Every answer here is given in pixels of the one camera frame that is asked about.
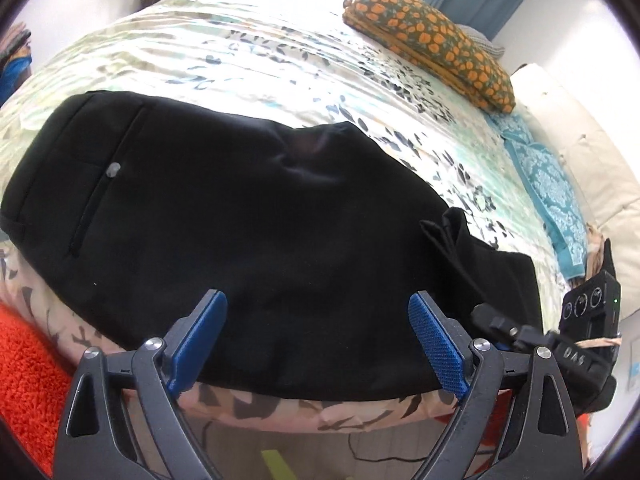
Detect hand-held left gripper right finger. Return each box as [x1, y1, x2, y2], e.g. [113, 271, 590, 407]
[408, 291, 586, 480]

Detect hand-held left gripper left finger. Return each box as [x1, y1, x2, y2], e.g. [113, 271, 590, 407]
[54, 289, 228, 480]

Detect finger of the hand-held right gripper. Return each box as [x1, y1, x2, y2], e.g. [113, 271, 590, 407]
[469, 302, 551, 356]

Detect black pants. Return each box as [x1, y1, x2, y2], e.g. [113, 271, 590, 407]
[0, 90, 546, 403]

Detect teal patterned pillow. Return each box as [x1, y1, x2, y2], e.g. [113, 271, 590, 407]
[482, 110, 531, 146]
[502, 132, 588, 278]

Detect cream padded headboard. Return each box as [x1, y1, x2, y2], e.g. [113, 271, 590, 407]
[510, 62, 640, 271]

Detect orange shaggy rug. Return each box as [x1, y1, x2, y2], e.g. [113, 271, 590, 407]
[0, 302, 76, 476]

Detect checkered pillow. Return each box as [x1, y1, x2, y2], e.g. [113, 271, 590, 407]
[465, 25, 506, 58]

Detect bed with floral sheet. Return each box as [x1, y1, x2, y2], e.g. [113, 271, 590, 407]
[0, 0, 591, 436]

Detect orange patterned pillow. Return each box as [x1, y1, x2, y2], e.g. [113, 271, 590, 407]
[342, 0, 517, 115]

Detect pile of clothes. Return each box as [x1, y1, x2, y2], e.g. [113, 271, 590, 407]
[0, 22, 36, 106]

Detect black floor cable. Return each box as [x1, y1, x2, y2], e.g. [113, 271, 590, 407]
[347, 437, 441, 462]

